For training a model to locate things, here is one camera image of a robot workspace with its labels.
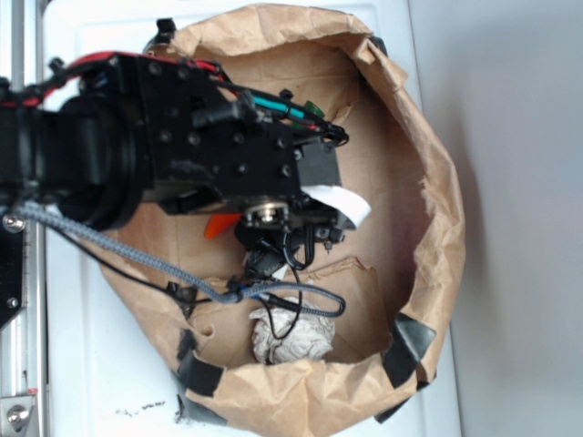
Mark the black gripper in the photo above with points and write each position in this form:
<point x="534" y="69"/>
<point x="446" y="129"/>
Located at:
<point x="183" y="136"/>

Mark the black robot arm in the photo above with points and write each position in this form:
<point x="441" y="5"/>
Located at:
<point x="54" y="147"/>

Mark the orange toy carrot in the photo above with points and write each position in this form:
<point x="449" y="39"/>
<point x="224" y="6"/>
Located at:
<point x="218" y="223"/>

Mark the brown paper bag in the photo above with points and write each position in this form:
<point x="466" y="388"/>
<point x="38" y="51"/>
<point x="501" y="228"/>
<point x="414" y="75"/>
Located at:
<point x="399" y="272"/>

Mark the crumpled white paper wad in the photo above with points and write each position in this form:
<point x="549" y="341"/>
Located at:
<point x="278" y="337"/>

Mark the black mounting plate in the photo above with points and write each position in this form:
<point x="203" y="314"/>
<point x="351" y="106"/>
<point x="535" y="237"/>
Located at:
<point x="13" y="268"/>

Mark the small black camera module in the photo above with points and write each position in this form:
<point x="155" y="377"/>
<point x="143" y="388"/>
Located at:
<point x="268" y="250"/>

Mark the aluminium frame rail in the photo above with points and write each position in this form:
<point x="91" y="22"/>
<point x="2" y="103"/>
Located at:
<point x="24" y="365"/>

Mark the metal corner bracket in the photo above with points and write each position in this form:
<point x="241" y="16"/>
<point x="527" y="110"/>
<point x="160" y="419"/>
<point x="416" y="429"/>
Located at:
<point x="19" y="416"/>

